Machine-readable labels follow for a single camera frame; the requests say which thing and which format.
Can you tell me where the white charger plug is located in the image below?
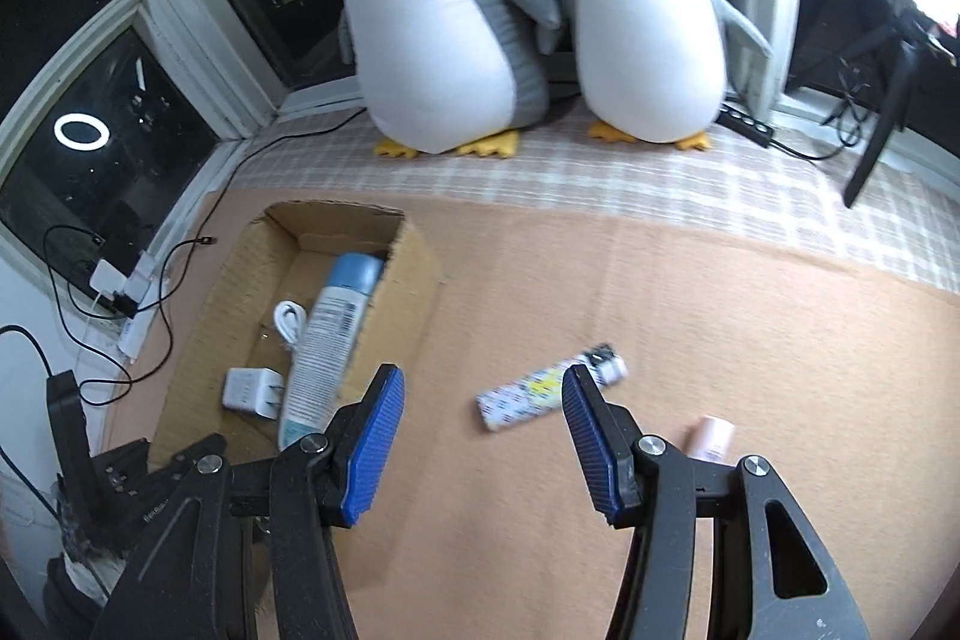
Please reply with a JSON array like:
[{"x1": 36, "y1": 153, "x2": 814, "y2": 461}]
[{"x1": 222, "y1": 367, "x2": 287, "y2": 423}]

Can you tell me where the tan mat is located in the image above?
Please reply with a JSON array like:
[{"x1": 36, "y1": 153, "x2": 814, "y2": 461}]
[{"x1": 101, "y1": 190, "x2": 960, "y2": 640}]

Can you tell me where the large penguin plush toy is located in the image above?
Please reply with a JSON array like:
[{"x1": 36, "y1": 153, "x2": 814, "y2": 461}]
[{"x1": 313, "y1": 0, "x2": 565, "y2": 159}]

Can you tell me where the black tripod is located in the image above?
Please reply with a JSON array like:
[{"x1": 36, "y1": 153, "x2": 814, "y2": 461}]
[{"x1": 842, "y1": 0, "x2": 947, "y2": 210}]

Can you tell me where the white power strip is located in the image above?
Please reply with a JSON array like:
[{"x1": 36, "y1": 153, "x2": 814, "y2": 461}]
[{"x1": 88, "y1": 256, "x2": 164, "y2": 361}]

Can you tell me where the checked blanket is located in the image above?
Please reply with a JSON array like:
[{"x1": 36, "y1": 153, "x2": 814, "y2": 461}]
[{"x1": 225, "y1": 104, "x2": 960, "y2": 307}]

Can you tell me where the black power strip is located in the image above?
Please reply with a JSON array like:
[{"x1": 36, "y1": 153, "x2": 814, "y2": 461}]
[{"x1": 716, "y1": 100, "x2": 779, "y2": 148}]

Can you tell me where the brown cardboard box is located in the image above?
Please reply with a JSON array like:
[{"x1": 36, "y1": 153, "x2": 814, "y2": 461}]
[{"x1": 148, "y1": 201, "x2": 445, "y2": 470}]

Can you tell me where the person's left hand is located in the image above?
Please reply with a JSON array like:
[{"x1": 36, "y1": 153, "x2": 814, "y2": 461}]
[{"x1": 45, "y1": 497, "x2": 128, "y2": 611}]

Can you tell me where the white window frame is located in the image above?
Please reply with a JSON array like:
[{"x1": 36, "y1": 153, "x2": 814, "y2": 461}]
[{"x1": 0, "y1": 0, "x2": 807, "y2": 270}]

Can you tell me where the black cable bundle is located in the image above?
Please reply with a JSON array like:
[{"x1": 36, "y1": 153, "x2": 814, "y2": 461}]
[{"x1": 820, "y1": 59, "x2": 890, "y2": 152}]

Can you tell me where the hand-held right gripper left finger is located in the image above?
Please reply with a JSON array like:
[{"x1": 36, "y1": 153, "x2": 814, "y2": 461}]
[{"x1": 90, "y1": 364, "x2": 406, "y2": 640}]

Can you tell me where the white cable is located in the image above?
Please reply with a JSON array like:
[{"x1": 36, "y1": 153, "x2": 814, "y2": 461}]
[{"x1": 271, "y1": 300, "x2": 309, "y2": 357}]

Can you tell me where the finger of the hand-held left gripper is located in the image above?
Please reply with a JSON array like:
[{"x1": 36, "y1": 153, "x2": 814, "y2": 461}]
[{"x1": 150, "y1": 432, "x2": 228, "y2": 498}]

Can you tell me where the white bottle with blue cap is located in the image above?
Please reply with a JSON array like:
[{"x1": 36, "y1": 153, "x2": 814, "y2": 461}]
[{"x1": 277, "y1": 253, "x2": 386, "y2": 453}]

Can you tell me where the small penguin plush toy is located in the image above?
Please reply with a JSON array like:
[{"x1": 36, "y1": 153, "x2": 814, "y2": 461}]
[{"x1": 556, "y1": 0, "x2": 773, "y2": 152}]

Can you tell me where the pink tube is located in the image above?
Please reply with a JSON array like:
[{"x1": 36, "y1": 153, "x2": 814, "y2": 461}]
[{"x1": 685, "y1": 416, "x2": 735, "y2": 463}]

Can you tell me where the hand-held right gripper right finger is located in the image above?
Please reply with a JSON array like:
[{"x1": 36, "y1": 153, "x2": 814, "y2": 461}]
[{"x1": 562, "y1": 364, "x2": 875, "y2": 640}]

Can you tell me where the white patterned tube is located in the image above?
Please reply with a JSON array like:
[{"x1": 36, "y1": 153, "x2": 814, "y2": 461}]
[{"x1": 477, "y1": 343, "x2": 629, "y2": 435}]

